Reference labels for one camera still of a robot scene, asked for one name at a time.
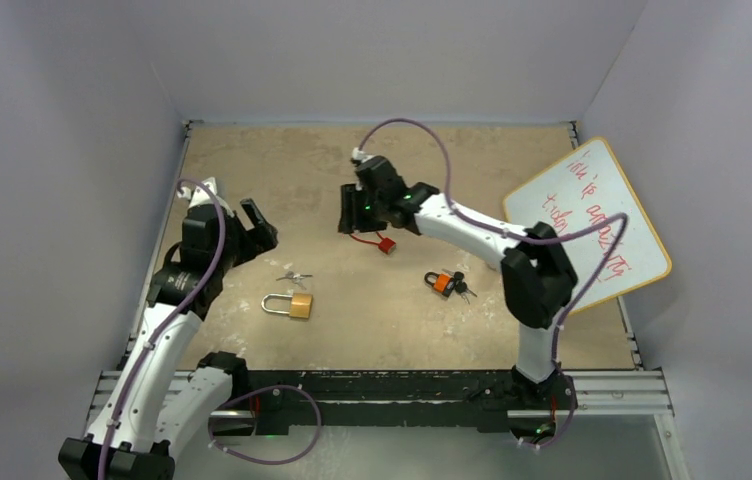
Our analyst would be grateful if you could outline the silver keys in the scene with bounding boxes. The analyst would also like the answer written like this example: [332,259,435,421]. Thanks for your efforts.
[277,271,312,290]

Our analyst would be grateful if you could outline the brass padlock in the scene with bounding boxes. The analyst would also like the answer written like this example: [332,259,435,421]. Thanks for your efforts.
[260,293,314,320]

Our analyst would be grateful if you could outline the orange black padlock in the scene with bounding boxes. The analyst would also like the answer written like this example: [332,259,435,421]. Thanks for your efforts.
[424,272,455,298]

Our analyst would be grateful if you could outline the black head keys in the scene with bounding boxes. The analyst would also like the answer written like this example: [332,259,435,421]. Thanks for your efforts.
[452,271,476,304]

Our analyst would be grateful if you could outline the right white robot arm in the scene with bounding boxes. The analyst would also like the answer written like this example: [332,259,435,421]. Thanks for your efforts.
[338,149,578,407]

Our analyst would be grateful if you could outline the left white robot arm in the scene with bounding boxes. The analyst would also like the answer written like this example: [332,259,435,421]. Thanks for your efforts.
[58,199,278,479]

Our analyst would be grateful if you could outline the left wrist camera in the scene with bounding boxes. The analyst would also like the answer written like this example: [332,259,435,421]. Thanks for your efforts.
[175,177,229,209]

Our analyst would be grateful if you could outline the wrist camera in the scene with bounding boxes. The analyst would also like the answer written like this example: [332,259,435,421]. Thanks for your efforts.
[175,177,229,209]
[350,148,374,165]

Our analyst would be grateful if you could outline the red cable lock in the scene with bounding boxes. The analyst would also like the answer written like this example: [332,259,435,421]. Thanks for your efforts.
[348,233,396,255]

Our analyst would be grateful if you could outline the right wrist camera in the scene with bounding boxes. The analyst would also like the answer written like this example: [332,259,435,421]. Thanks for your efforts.
[350,148,374,165]

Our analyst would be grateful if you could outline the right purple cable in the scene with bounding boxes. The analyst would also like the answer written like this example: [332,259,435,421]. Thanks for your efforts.
[357,118,630,452]

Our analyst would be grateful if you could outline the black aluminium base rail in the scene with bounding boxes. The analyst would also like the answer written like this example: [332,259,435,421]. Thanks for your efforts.
[124,357,671,444]

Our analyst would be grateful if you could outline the whiteboard with yellow frame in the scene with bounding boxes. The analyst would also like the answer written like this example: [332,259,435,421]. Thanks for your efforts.
[503,137,672,313]

